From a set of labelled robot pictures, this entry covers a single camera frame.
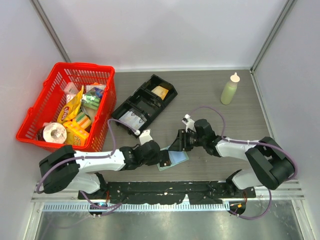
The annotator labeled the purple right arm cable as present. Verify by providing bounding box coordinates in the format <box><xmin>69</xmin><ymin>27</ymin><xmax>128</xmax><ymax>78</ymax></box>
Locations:
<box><xmin>186</xmin><ymin>106</ymin><xmax>300</xmax><ymax>221</ymax></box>

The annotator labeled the dark round can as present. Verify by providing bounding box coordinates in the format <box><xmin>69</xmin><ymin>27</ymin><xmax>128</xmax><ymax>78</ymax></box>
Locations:
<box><xmin>35</xmin><ymin>126</ymin><xmax>46</xmax><ymax>142</ymax></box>

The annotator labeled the green squeeze bottle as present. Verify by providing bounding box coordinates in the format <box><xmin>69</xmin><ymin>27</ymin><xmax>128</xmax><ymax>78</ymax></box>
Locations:
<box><xmin>220</xmin><ymin>72</ymin><xmax>240</xmax><ymax>105</ymax></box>

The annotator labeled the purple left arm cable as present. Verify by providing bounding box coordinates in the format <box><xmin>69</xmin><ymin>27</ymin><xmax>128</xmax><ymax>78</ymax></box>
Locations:
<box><xmin>36</xmin><ymin>118</ymin><xmax>141</xmax><ymax>216</ymax></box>

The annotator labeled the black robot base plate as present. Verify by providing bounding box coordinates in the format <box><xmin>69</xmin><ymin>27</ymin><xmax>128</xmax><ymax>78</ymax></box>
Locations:
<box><xmin>86</xmin><ymin>181</ymin><xmax>256</xmax><ymax>205</ymax></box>

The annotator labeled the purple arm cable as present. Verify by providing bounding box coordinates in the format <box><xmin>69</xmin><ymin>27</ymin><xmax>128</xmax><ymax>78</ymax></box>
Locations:
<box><xmin>186</xmin><ymin>106</ymin><xmax>300</xmax><ymax>221</ymax></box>
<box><xmin>36</xmin><ymin>118</ymin><xmax>141</xmax><ymax>216</ymax></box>

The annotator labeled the yellow snack bag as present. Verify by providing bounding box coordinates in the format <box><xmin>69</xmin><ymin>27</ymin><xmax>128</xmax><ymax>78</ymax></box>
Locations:
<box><xmin>57</xmin><ymin>85</ymin><xmax>84</xmax><ymax>124</ymax></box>

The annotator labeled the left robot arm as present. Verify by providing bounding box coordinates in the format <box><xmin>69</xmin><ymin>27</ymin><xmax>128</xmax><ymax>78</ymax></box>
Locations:
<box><xmin>36</xmin><ymin>140</ymin><xmax>163</xmax><ymax>199</ymax></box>

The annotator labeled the green leather card holder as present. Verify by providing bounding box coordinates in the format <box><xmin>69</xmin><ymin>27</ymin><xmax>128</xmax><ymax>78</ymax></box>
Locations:
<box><xmin>157</xmin><ymin>147</ymin><xmax>189</xmax><ymax>172</ymax></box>

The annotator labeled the green sponge pack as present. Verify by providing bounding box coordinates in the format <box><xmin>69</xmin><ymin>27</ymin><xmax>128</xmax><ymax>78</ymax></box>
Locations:
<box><xmin>82</xmin><ymin>92</ymin><xmax>102</xmax><ymax>110</ymax></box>

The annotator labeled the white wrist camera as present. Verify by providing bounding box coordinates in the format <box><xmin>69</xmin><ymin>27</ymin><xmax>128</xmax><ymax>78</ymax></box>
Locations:
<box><xmin>139</xmin><ymin>129</ymin><xmax>153</xmax><ymax>145</ymax></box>
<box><xmin>181</xmin><ymin>114</ymin><xmax>195</xmax><ymax>131</ymax></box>

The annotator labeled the green yellow sponge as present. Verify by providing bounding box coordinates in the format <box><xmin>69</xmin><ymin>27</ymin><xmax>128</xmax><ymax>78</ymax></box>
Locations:
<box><xmin>75</xmin><ymin>112</ymin><xmax>92</xmax><ymax>129</ymax></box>

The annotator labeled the white credit card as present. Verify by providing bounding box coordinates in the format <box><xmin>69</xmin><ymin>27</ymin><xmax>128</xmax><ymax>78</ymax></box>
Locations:
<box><xmin>129</xmin><ymin>111</ymin><xmax>145</xmax><ymax>130</ymax></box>

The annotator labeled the aluminium front rail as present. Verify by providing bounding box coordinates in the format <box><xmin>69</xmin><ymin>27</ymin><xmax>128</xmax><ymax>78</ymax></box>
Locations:
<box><xmin>31</xmin><ymin>180</ymin><xmax>305</xmax><ymax>215</ymax></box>

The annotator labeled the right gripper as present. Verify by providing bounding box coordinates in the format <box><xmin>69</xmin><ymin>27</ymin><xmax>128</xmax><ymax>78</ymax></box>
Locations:
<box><xmin>168</xmin><ymin>129</ymin><xmax>206</xmax><ymax>152</ymax></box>

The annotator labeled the dark credit card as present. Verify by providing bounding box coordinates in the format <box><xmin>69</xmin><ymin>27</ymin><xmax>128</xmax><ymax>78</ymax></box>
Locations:
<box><xmin>159</xmin><ymin>149</ymin><xmax>172</xmax><ymax>168</ymax></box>

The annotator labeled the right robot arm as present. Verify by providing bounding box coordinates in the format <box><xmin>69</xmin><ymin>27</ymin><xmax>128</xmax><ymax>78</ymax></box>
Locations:
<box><xmin>168</xmin><ymin>117</ymin><xmax>297</xmax><ymax>198</ymax></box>

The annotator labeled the white card in tray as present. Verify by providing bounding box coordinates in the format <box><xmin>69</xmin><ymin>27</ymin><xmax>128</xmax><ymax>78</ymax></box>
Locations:
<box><xmin>119</xmin><ymin>111</ymin><xmax>138</xmax><ymax>129</ymax></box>

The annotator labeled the tan card in tray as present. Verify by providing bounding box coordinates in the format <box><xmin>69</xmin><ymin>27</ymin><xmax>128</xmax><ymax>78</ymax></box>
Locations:
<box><xmin>151</xmin><ymin>85</ymin><xmax>169</xmax><ymax>100</ymax></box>

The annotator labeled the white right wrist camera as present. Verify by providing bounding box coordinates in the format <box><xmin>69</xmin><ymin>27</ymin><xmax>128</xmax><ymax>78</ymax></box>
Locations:
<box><xmin>181</xmin><ymin>114</ymin><xmax>195</xmax><ymax>131</ymax></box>

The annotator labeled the toilet paper roll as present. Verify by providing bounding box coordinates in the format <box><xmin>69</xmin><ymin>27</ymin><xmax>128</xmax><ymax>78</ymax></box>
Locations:
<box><xmin>43</xmin><ymin>122</ymin><xmax>67</xmax><ymax>144</ymax></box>

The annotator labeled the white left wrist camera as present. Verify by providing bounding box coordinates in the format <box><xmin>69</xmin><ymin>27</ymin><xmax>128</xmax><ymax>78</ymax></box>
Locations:
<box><xmin>139</xmin><ymin>129</ymin><xmax>153</xmax><ymax>145</ymax></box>

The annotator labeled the black plastic organizer tray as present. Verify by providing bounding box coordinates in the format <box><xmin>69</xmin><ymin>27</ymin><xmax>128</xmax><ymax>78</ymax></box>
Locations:
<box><xmin>111</xmin><ymin>74</ymin><xmax>178</xmax><ymax>138</ymax></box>

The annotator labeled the white small packet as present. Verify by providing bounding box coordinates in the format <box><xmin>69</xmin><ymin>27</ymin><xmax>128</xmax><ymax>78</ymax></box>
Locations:
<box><xmin>63</xmin><ymin>82</ymin><xmax>79</xmax><ymax>95</ymax></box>

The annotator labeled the red plastic shopping basket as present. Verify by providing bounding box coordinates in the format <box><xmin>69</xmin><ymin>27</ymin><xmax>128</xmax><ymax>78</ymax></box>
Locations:
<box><xmin>16</xmin><ymin>62</ymin><xmax>117</xmax><ymax>152</ymax></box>

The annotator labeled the yellow cracker box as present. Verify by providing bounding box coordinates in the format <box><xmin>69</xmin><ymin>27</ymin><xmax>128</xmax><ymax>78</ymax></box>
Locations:
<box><xmin>63</xmin><ymin>120</ymin><xmax>89</xmax><ymax>147</ymax></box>

